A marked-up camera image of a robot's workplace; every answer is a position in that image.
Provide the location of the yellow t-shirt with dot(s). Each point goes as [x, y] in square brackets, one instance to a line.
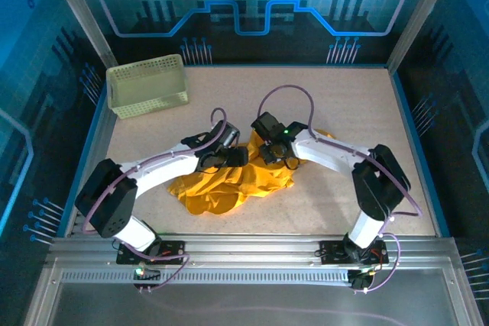
[214, 196]

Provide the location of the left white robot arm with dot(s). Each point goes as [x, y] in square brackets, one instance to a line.
[164, 169]

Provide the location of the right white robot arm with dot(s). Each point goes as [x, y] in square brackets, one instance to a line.
[324, 154]

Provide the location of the light green plastic basket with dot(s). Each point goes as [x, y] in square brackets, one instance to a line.
[149, 85]

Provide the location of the blue table side border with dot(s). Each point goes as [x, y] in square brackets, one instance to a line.
[86, 150]

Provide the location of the grey metal sheet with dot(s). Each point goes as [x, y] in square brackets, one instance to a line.
[244, 303]

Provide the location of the small black controller box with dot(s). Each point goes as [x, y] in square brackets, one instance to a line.
[359, 282]
[147, 276]

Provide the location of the aluminium mounting rail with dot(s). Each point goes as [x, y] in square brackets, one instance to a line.
[248, 249]

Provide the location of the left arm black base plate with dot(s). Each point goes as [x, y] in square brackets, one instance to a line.
[173, 246]

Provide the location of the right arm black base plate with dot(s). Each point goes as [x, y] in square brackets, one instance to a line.
[332, 251]

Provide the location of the aluminium frame post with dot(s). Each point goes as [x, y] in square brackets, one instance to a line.
[82, 17]
[416, 17]

